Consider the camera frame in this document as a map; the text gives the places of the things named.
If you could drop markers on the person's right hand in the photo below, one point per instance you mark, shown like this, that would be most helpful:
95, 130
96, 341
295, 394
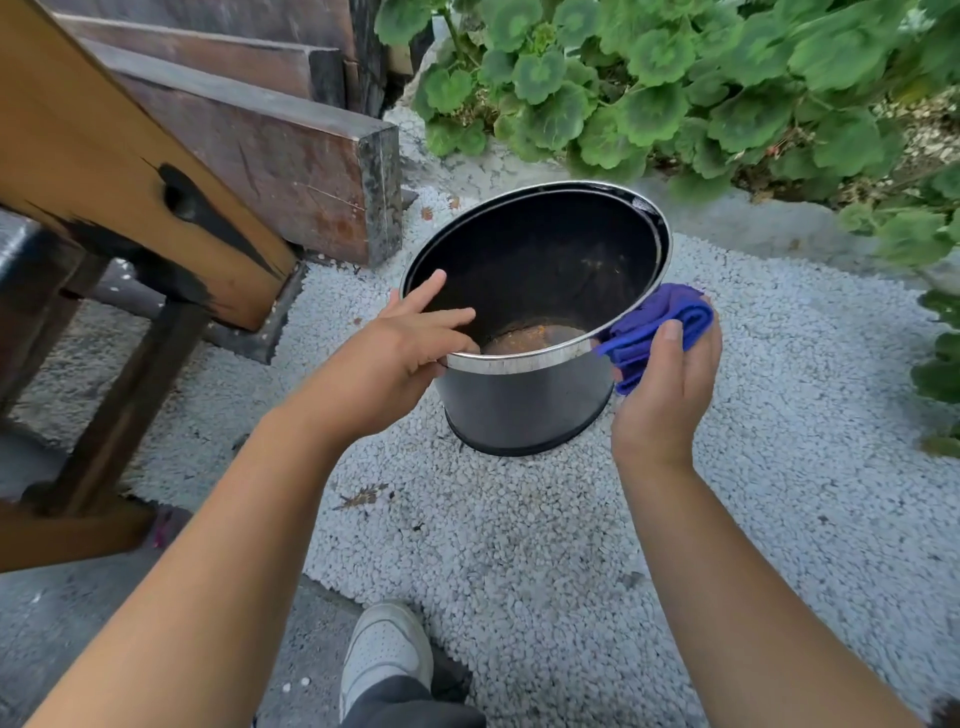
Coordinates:
660, 405

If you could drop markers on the person's left hand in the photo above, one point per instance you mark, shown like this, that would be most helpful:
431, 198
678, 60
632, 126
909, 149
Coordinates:
382, 367

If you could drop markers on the purple microfibre cloth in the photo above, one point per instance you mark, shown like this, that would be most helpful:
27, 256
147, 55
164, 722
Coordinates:
645, 330

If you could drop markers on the black bucket with metal rim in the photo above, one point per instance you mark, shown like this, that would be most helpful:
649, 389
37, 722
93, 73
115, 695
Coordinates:
525, 390

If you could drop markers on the person's left forearm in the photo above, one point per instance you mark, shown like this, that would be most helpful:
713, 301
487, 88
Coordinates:
195, 585

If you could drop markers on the person's right forearm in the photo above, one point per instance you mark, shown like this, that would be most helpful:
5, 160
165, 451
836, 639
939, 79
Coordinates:
750, 600

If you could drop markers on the person's white shoe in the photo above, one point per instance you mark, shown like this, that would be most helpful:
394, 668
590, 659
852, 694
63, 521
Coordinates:
382, 649

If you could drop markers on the person's grey trouser leg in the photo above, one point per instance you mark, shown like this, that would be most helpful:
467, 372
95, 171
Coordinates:
405, 705

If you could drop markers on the grey concrete garden curb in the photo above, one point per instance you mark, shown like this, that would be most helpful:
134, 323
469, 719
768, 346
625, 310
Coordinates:
750, 217

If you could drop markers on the thick dark wooden beam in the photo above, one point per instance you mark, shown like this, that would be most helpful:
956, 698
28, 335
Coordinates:
285, 165

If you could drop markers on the small pink object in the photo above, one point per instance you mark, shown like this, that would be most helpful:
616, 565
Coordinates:
163, 529

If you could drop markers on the green geranium plant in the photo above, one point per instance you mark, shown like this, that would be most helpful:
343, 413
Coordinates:
660, 82

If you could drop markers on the thin reddish wooden beam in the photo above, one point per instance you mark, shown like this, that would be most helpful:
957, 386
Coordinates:
210, 56

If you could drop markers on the wooden bench with backrest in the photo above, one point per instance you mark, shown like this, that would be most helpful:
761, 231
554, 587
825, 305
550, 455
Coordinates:
75, 150

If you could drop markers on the long dark wooden beam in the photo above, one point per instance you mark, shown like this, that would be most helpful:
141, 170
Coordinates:
225, 15

